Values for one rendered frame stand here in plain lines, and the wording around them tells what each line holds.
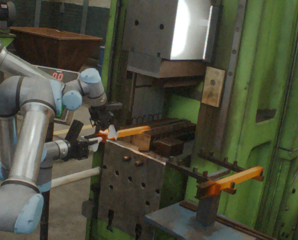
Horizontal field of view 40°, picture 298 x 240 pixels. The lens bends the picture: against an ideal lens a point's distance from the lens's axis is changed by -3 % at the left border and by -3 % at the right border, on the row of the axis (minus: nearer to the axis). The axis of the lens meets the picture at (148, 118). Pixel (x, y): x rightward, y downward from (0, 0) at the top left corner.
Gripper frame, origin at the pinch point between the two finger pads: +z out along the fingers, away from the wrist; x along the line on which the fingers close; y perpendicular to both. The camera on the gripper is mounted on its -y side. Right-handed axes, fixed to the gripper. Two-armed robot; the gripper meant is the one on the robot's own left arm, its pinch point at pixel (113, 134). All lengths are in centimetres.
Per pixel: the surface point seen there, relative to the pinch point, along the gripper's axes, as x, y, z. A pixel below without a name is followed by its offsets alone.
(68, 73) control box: -48, -20, -10
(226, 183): 64, 9, -8
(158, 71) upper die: 7.2, -30.3, -17.4
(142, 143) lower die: 3.5, -12.6, 14.0
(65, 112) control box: -38.7, -4.1, 1.9
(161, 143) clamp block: 14.5, -14.2, 11.1
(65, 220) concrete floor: -84, 4, 112
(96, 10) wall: -638, -545, 262
